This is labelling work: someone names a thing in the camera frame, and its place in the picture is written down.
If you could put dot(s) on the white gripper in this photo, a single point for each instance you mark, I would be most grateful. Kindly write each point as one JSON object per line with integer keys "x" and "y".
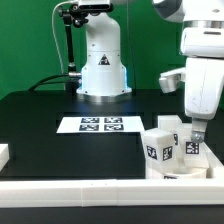
{"x": 204, "y": 82}

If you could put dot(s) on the white round stool seat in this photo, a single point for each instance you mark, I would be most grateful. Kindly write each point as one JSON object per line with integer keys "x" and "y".
{"x": 179, "y": 173}

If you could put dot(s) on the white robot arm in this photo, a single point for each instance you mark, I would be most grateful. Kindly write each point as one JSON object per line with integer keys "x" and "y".
{"x": 202, "y": 43}

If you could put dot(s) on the white U-shaped obstacle fence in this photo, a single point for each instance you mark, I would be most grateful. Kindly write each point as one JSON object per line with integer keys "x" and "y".
{"x": 111, "y": 193}

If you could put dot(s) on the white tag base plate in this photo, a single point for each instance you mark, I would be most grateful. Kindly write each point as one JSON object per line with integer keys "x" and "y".
{"x": 109, "y": 124}

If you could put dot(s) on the black camera on mount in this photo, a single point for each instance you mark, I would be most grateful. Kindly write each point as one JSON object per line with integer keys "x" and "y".
{"x": 95, "y": 6}

